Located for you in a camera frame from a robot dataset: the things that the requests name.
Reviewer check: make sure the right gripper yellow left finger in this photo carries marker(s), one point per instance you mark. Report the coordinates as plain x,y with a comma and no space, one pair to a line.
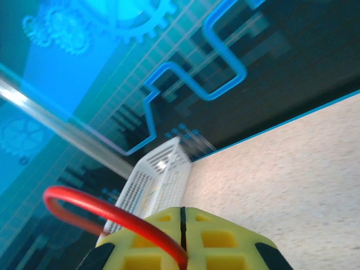
157,225

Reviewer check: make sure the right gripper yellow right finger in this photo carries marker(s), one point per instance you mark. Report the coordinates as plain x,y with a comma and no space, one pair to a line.
225,239

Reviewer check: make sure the white perforated basket with labels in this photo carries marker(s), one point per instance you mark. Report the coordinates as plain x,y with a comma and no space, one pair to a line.
168,185

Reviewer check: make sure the aluminium frame post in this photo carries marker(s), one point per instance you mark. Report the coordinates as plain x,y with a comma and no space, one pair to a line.
56,123

